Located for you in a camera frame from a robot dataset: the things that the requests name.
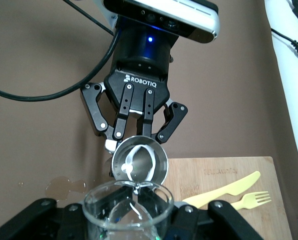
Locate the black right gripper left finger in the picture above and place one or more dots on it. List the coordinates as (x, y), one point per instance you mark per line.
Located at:
(38, 220)

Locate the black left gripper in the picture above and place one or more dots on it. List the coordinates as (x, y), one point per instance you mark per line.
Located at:
(143, 62)

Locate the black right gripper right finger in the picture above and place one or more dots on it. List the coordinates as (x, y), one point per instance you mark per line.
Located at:
(221, 225)

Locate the steel jigger measuring cup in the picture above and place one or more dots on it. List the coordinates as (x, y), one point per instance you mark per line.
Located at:
(161, 160)

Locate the clear glass shaker cup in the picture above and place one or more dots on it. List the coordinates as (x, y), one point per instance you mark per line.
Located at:
(98, 220)

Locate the wooden cutting board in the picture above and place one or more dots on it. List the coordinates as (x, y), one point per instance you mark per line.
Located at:
(226, 225)

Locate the yellow plastic knife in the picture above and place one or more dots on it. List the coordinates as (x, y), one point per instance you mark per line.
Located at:
(229, 187)

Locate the yellow plastic fork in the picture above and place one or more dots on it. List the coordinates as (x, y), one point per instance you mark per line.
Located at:
(251, 198)

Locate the spilled liquid puddle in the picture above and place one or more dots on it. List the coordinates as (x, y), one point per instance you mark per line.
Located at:
(63, 186)

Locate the brown table cover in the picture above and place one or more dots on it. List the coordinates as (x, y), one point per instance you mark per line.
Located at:
(26, 137)

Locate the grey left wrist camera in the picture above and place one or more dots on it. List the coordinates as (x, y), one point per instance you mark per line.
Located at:
(188, 15)

